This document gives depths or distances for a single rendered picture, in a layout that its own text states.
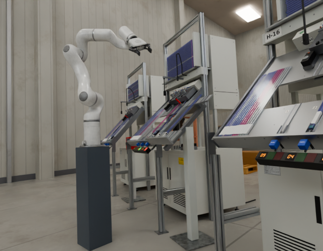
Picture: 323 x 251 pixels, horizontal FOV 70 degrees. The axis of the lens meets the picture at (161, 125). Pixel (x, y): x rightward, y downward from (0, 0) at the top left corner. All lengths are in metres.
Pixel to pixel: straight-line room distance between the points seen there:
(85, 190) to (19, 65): 4.51
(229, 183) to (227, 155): 0.27
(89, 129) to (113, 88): 5.12
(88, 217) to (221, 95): 1.56
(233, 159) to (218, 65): 0.92
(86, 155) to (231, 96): 1.47
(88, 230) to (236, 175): 1.40
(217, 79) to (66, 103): 4.41
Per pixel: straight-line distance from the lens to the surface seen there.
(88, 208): 1.74
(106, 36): 1.86
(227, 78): 2.40
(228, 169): 2.31
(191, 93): 2.15
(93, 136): 1.74
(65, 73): 6.22
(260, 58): 13.09
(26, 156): 5.69
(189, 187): 1.71
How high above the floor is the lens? 0.73
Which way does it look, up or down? 4 degrees up
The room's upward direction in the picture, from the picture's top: 2 degrees counter-clockwise
